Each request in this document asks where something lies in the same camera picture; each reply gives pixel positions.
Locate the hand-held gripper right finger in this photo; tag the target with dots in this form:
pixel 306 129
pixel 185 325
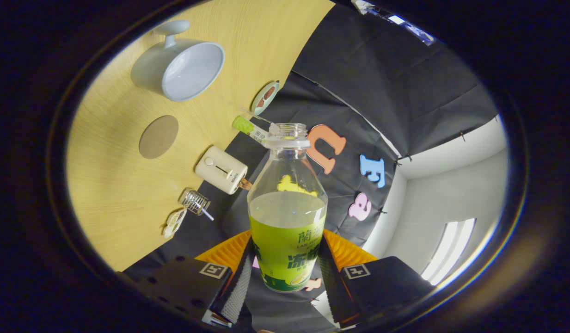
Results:
pixel 333 291

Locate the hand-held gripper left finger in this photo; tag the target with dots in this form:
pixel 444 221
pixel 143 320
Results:
pixel 236 291

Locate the green label juice bottle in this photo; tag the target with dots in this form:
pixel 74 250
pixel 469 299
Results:
pixel 287 249

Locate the round brown coaster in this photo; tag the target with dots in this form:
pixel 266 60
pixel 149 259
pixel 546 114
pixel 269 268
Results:
pixel 158 137

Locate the pale blue cup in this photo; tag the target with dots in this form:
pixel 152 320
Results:
pixel 192 69

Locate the slim green drink bottle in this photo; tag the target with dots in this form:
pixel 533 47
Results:
pixel 243 125

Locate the divided food tray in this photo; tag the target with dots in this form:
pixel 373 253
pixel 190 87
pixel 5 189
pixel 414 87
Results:
pixel 174 223

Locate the brown toast slice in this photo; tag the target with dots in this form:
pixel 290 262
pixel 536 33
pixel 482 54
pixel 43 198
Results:
pixel 245 185

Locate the ceiling light panel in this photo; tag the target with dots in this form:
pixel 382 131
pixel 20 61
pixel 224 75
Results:
pixel 449 249

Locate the cream toaster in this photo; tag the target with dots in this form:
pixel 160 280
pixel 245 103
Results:
pixel 220 169

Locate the wooden table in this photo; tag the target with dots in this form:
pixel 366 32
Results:
pixel 118 199

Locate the green plate with food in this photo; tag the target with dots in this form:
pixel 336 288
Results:
pixel 265 97

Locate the white object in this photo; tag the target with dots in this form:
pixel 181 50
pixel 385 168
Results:
pixel 361 5

